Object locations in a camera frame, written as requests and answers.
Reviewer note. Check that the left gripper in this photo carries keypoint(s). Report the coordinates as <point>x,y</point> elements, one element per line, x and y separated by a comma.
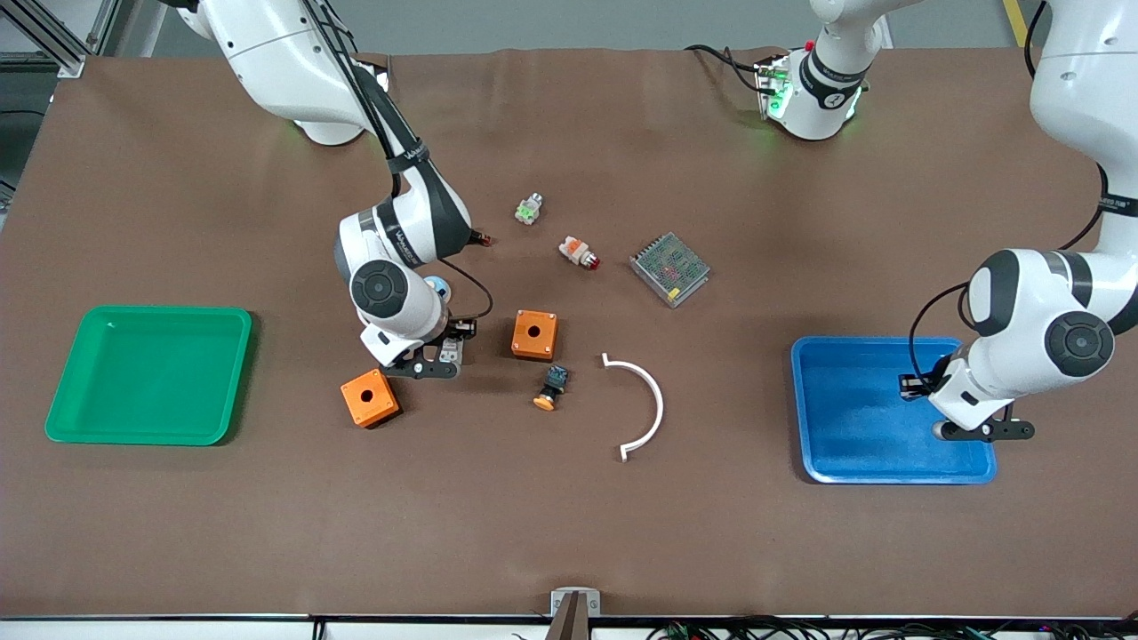
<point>915,384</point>

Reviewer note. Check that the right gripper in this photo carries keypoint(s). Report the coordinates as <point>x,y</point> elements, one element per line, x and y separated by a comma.
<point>459,328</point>

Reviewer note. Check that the white red circuit breaker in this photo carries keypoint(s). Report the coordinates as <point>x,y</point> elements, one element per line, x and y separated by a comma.
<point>452,353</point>

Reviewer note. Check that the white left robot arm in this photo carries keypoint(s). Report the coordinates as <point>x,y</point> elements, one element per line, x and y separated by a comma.
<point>1067,89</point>

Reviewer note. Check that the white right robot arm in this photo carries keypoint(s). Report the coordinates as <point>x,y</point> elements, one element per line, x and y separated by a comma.
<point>267,53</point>

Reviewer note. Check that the light blue dome button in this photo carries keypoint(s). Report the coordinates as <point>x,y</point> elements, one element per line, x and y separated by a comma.
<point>440,286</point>

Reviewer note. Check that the blue plastic tray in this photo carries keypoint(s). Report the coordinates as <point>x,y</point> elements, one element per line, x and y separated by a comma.
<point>862,418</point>

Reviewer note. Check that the orange push button box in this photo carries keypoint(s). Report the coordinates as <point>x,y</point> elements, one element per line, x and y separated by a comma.
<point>378,407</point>
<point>544,342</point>

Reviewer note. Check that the green white push button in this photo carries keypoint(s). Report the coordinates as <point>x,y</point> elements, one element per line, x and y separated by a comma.
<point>529,210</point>

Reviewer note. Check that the large white plastic arc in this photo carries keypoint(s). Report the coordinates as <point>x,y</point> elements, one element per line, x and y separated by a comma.
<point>656,400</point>

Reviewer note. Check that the metal mesh power supply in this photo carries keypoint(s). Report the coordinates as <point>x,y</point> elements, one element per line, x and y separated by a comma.
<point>669,269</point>

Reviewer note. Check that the brown table mat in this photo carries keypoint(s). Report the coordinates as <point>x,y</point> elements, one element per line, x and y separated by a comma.
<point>569,533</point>

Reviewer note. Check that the green plastic tray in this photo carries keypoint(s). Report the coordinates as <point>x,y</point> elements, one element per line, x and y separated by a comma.
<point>147,378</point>

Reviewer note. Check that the black switch orange head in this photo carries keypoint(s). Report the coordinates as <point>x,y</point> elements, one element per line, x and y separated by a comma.
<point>553,384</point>

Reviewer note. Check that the orange white push switch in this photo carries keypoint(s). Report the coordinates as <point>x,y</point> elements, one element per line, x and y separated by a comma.
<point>576,251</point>

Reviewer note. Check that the metal mount bracket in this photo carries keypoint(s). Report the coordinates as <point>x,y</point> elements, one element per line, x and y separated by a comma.
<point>558,597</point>

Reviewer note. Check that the aluminium frame profile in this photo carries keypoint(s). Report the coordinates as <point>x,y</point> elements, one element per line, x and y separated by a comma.
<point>62,44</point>

